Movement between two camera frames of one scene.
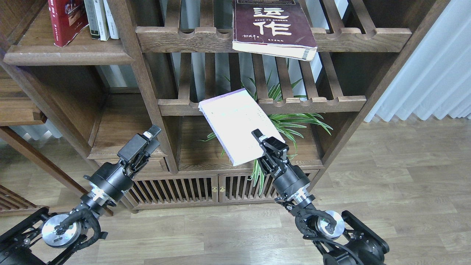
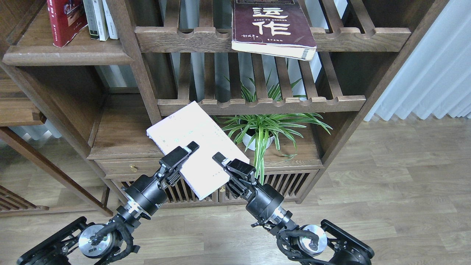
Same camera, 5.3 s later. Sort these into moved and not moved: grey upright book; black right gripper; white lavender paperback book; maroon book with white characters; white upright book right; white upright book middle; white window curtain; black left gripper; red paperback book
Moved: black right gripper; white lavender paperback book; black left gripper
Not moved: white upright book middle; maroon book with white characters; white upright book right; red paperback book; white window curtain; grey upright book
